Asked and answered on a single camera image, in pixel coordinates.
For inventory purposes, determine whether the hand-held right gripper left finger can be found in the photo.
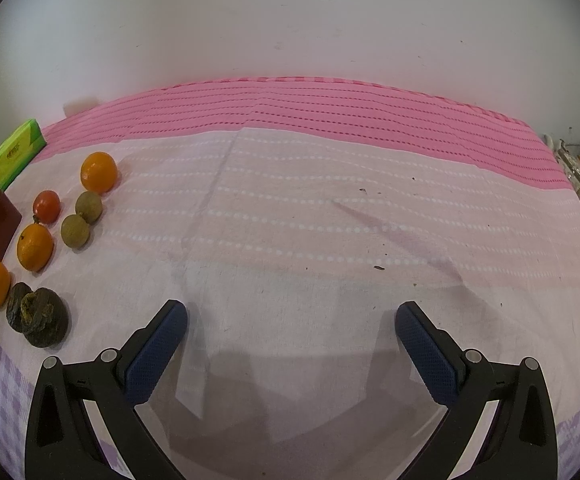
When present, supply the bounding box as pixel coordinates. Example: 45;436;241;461
24;299;189;480

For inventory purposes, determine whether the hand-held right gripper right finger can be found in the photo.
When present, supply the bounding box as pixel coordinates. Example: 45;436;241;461
395;301;560;480

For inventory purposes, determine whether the large dark shrivelled fruit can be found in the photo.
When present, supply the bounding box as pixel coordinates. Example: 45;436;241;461
22;287;72;348

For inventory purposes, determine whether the small dark shrivelled fruit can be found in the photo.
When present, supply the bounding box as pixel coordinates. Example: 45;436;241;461
6;282;33;332

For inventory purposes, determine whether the brown kiwi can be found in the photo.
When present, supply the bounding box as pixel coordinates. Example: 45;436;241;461
61;214;92;250
75;191;103;223

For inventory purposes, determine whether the orange with stem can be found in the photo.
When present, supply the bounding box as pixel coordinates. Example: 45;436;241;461
17;216;54;272

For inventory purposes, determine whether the red tomato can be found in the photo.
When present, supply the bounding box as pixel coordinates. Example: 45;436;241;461
32;190;61;224

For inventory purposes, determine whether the large round orange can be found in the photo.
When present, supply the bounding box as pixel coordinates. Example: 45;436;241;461
80;151;118;194

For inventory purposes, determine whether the pink patterned tablecloth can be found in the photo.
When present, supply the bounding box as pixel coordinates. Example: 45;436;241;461
0;76;580;480

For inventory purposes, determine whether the green tissue pack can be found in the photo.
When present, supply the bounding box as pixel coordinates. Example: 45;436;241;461
0;118;47;192

